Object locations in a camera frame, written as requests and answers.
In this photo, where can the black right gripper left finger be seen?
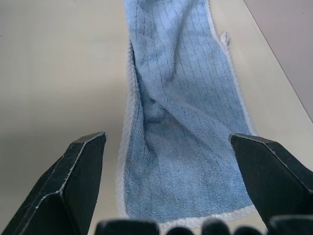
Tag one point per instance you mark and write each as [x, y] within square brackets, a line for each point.
[61, 186]

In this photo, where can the blue fluffy towel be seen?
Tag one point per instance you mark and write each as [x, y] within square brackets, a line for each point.
[181, 117]

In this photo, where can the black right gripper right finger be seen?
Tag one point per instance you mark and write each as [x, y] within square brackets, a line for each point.
[271, 176]

